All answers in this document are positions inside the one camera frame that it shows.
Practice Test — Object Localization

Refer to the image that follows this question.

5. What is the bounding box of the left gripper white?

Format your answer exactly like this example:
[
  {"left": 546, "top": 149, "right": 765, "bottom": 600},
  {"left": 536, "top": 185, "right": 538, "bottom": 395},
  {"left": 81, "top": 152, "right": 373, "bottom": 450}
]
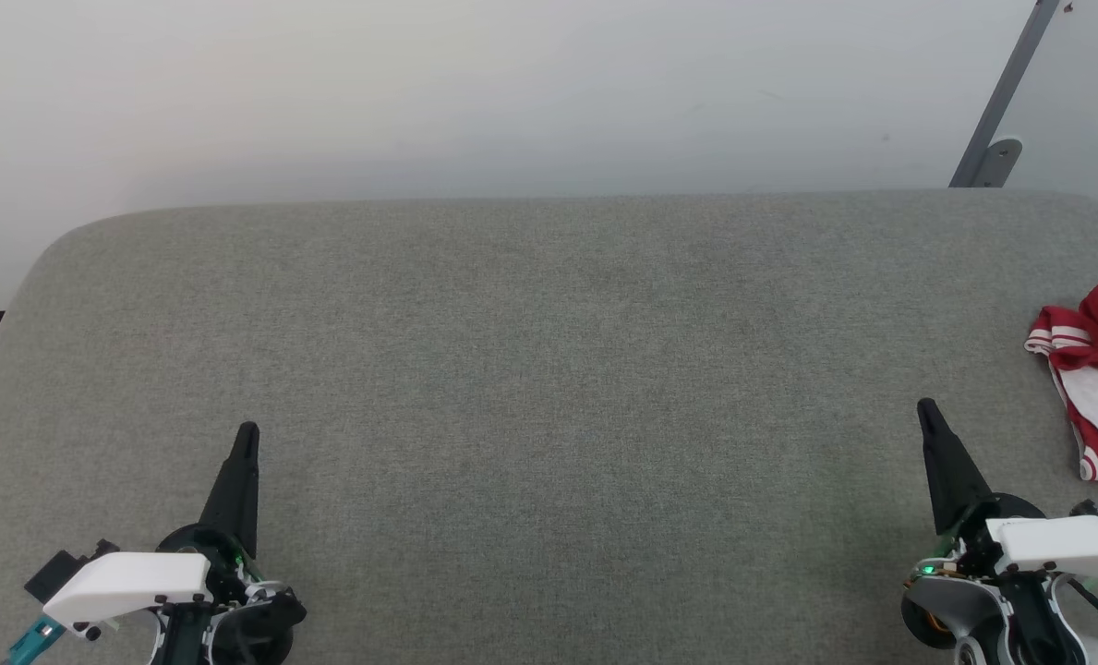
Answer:
[{"left": 42, "top": 422, "right": 308, "bottom": 665}]

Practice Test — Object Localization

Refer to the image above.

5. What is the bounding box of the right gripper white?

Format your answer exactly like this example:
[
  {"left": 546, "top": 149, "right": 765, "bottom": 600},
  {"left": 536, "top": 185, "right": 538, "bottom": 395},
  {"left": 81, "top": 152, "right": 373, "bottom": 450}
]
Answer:
[{"left": 899, "top": 398, "right": 1098, "bottom": 665}]

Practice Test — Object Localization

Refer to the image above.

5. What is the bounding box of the grey fabric sofa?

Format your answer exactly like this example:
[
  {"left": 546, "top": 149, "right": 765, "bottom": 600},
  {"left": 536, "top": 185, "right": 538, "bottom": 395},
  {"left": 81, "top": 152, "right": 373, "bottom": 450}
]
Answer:
[{"left": 0, "top": 189, "right": 1098, "bottom": 665}]

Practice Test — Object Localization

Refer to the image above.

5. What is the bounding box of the teal cable connector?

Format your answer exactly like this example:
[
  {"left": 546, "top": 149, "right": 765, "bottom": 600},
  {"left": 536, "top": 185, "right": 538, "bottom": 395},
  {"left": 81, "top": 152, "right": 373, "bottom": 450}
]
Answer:
[{"left": 4, "top": 614, "right": 66, "bottom": 665}]

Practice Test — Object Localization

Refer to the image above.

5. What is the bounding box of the grey metal bracket pole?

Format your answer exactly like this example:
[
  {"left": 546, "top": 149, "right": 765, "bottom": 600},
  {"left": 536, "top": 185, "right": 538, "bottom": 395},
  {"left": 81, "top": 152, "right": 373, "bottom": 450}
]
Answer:
[{"left": 948, "top": 0, "right": 1063, "bottom": 189}]

